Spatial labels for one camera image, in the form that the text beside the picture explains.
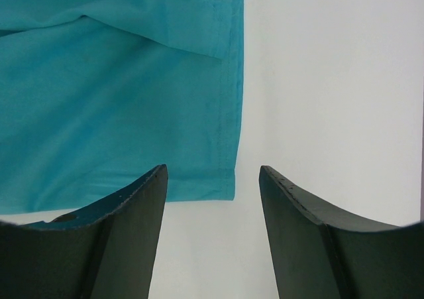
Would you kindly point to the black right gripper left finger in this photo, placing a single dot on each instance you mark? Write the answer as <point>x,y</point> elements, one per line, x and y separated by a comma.
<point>104,250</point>

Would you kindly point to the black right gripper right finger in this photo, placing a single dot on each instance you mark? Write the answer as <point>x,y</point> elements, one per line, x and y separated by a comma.
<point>322,251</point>

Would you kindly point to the teal t shirt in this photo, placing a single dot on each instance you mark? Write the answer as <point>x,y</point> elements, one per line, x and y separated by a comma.
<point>95,93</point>

